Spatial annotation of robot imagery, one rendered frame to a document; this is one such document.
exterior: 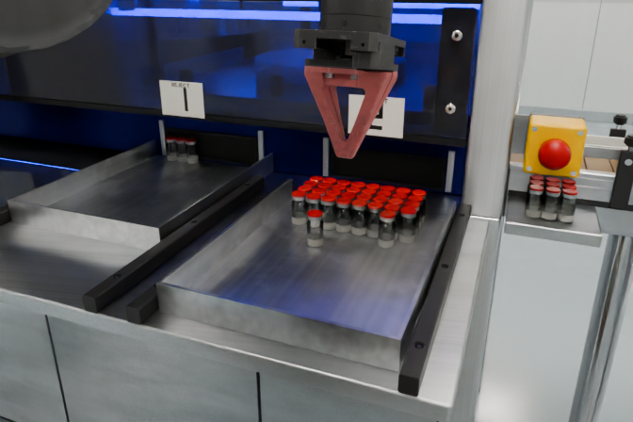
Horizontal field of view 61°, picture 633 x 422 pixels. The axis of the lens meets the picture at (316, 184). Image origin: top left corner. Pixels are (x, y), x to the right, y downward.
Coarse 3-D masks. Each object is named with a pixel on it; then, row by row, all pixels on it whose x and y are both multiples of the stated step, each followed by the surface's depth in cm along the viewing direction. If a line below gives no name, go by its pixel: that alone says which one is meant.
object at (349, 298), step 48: (288, 192) 85; (240, 240) 72; (288, 240) 73; (336, 240) 73; (432, 240) 73; (192, 288) 62; (240, 288) 62; (288, 288) 62; (336, 288) 62; (384, 288) 62; (288, 336) 52; (336, 336) 50; (384, 336) 48
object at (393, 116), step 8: (352, 96) 81; (360, 96) 80; (352, 104) 81; (360, 104) 81; (384, 104) 79; (392, 104) 79; (400, 104) 79; (352, 112) 82; (384, 112) 80; (392, 112) 79; (400, 112) 79; (352, 120) 82; (376, 120) 81; (384, 120) 80; (392, 120) 80; (400, 120) 79; (384, 128) 81; (392, 128) 80; (400, 128) 80; (384, 136) 81; (392, 136) 81; (400, 136) 80
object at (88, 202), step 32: (128, 160) 100; (160, 160) 105; (32, 192) 81; (64, 192) 87; (96, 192) 89; (128, 192) 89; (160, 192) 89; (192, 192) 89; (224, 192) 84; (32, 224) 77; (64, 224) 75; (96, 224) 73; (128, 224) 70; (160, 224) 78
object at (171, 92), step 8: (160, 80) 92; (160, 88) 93; (168, 88) 92; (176, 88) 92; (192, 88) 90; (200, 88) 90; (168, 96) 93; (176, 96) 92; (192, 96) 91; (200, 96) 90; (168, 104) 93; (176, 104) 93; (184, 104) 92; (192, 104) 92; (200, 104) 91; (168, 112) 94; (176, 112) 93; (184, 112) 93; (192, 112) 92; (200, 112) 92
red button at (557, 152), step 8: (544, 144) 71; (552, 144) 70; (560, 144) 70; (544, 152) 70; (552, 152) 70; (560, 152) 70; (568, 152) 70; (544, 160) 71; (552, 160) 70; (560, 160) 70; (568, 160) 70; (552, 168) 71; (560, 168) 71
